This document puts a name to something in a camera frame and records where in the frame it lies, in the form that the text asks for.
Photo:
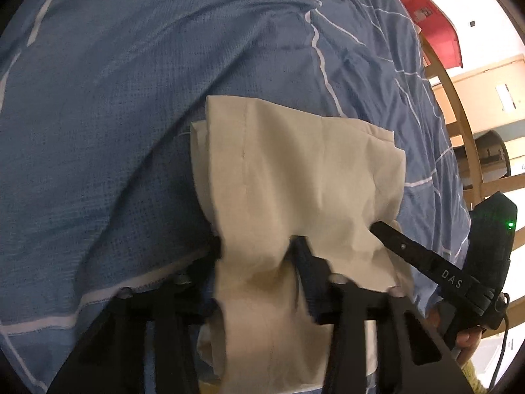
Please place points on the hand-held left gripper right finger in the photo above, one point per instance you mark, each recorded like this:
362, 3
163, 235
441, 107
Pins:
305, 262

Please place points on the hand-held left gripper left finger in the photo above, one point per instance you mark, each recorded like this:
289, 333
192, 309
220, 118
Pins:
192, 283

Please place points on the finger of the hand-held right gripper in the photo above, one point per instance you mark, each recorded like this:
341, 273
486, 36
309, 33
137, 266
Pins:
410, 250

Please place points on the cream pants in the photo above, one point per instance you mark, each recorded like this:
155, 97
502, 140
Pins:
287, 172

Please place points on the person's right forearm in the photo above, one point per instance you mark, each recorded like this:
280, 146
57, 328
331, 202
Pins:
475, 379

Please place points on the person's right hand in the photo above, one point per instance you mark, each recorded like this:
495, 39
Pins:
465, 338

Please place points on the dark round furniture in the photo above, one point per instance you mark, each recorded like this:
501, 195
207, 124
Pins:
492, 152

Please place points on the beige box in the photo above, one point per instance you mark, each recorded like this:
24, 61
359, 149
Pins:
484, 102

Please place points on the blue checked duvet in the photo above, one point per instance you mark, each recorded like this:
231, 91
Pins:
123, 131

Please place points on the red plastic bin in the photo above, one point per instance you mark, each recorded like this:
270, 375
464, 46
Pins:
434, 20

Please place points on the wooden bed frame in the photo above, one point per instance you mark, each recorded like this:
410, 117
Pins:
463, 131

